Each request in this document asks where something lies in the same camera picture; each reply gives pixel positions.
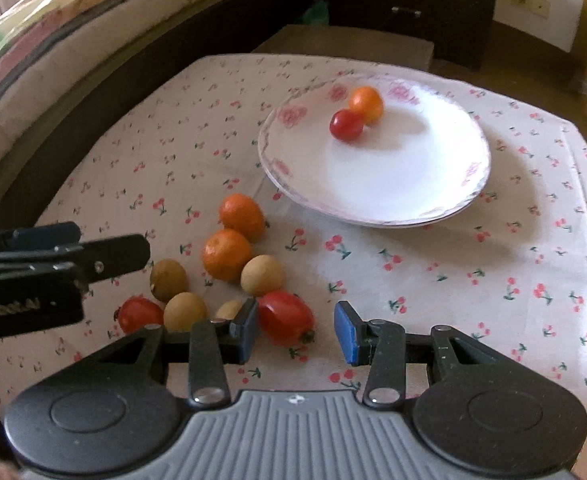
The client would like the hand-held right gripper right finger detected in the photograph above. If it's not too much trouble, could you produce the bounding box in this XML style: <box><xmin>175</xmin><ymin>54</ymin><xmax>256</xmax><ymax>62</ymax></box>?
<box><xmin>333</xmin><ymin>301</ymin><xmax>499</xmax><ymax>408</ymax></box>

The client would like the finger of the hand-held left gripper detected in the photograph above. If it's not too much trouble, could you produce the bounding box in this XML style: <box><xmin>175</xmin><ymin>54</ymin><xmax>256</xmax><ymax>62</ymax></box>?
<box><xmin>0</xmin><ymin>222</ymin><xmax>82</xmax><ymax>257</ymax></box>
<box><xmin>48</xmin><ymin>234</ymin><xmax>151</xmax><ymax>286</ymax></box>

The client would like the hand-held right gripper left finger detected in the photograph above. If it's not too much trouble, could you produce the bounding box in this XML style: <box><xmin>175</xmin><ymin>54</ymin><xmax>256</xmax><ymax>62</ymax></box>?
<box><xmin>90</xmin><ymin>299</ymin><xmax>260</xmax><ymax>407</ymax></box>

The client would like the small tan longan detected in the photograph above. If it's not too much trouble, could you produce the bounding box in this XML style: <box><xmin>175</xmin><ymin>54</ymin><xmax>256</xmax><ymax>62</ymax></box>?
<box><xmin>214</xmin><ymin>300</ymin><xmax>244</xmax><ymax>321</ymax></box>

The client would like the red tomato with stem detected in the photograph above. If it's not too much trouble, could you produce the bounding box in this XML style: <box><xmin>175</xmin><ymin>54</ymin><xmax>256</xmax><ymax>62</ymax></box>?
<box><xmin>257</xmin><ymin>291</ymin><xmax>316</xmax><ymax>347</ymax></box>

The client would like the dark brown longan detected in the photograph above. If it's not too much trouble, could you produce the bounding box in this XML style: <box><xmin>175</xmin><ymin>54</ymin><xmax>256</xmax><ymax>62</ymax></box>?
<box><xmin>149</xmin><ymin>258</ymin><xmax>188</xmax><ymax>303</ymax></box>

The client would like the white floral plate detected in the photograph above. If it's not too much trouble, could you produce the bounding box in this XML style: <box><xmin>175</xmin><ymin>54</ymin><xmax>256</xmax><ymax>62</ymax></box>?
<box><xmin>257</xmin><ymin>71</ymin><xmax>492</xmax><ymax>230</ymax></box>

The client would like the orange mandarin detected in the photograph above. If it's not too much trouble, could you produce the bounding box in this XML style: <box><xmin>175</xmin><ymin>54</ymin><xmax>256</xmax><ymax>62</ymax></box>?
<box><xmin>218</xmin><ymin>193</ymin><xmax>266</xmax><ymax>240</ymax></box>
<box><xmin>202</xmin><ymin>228</ymin><xmax>252</xmax><ymax>282</ymax></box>

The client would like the cherry print tablecloth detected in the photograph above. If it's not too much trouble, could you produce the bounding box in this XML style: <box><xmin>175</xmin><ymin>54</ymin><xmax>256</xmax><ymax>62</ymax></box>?
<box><xmin>0</xmin><ymin>53</ymin><xmax>587</xmax><ymax>411</ymax></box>

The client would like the beige mattress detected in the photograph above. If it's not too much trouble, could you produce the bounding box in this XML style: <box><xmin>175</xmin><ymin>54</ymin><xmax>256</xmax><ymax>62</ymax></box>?
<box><xmin>0</xmin><ymin>0</ymin><xmax>284</xmax><ymax>196</ymax></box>

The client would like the small red tomato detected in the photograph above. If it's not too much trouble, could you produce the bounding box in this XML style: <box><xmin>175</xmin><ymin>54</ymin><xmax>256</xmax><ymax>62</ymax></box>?
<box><xmin>329</xmin><ymin>110</ymin><xmax>365</xmax><ymax>142</ymax></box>

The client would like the patterned blanket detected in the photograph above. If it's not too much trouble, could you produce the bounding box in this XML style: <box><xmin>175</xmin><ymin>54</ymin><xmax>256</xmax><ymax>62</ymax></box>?
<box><xmin>0</xmin><ymin>0</ymin><xmax>254</xmax><ymax>111</ymax></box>

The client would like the small orange tomato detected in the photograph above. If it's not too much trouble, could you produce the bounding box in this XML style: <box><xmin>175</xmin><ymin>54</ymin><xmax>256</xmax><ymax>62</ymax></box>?
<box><xmin>348</xmin><ymin>86</ymin><xmax>385</xmax><ymax>126</ymax></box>

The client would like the dark wooden cabinet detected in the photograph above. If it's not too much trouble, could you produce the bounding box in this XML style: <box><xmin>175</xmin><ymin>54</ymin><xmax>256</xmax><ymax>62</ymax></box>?
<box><xmin>318</xmin><ymin>0</ymin><xmax>501</xmax><ymax>71</ymax></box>

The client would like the dark wooden bed frame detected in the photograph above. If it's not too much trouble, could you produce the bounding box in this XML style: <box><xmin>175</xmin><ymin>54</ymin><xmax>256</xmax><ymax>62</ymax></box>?
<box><xmin>0</xmin><ymin>0</ymin><xmax>324</xmax><ymax>221</ymax></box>

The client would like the white wall socket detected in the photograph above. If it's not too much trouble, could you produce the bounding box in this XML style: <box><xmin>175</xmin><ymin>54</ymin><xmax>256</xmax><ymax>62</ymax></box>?
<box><xmin>511</xmin><ymin>0</ymin><xmax>551</xmax><ymax>18</ymax></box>

